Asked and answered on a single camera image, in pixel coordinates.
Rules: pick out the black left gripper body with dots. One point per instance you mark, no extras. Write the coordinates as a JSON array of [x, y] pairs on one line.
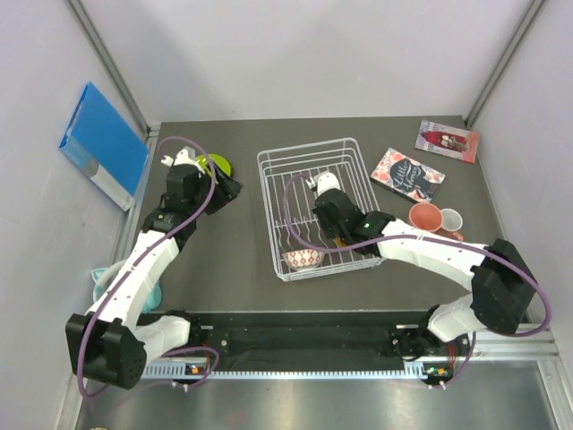
[[222, 193]]

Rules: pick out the lime green plate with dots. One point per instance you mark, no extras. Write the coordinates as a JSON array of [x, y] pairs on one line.
[[220, 161]]

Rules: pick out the red patterned white bowl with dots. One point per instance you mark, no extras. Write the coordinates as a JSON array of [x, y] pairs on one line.
[[303, 260]]

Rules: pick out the yellow plate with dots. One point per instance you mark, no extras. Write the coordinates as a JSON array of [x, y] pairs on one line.
[[339, 242]]

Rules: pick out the pink plastic cup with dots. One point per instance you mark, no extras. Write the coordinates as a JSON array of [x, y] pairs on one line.
[[425, 216]]

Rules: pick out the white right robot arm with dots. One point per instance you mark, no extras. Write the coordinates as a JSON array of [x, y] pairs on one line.
[[496, 278]]

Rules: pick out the teal object behind arm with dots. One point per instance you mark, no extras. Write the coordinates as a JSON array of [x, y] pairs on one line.
[[103, 277]]

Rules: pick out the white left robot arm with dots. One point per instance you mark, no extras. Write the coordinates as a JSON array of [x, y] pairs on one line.
[[107, 344]]

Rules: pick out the blue folder box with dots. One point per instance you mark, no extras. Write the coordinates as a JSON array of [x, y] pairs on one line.
[[104, 147]]

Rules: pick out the Little Women book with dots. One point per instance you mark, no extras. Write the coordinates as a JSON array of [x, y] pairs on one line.
[[407, 177]]

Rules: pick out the red purple book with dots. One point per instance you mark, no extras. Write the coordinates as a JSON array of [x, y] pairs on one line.
[[448, 141]]

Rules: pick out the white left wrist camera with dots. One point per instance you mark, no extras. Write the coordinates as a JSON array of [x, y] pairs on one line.
[[186, 156]]

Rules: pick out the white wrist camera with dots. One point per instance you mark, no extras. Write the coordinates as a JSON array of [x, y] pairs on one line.
[[186, 156], [323, 182]]

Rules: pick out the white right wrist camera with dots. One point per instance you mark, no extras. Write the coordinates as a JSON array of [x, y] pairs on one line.
[[323, 182]]

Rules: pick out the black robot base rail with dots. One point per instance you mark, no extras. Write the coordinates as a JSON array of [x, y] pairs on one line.
[[388, 333]]

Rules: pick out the grey slotted cable duct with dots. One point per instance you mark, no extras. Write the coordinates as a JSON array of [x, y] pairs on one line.
[[188, 370]]

